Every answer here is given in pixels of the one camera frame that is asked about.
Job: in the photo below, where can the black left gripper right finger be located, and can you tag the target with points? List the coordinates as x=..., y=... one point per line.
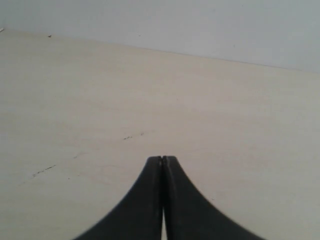
x=189, y=215

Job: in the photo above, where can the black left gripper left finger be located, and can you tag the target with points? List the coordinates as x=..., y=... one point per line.
x=139, y=215

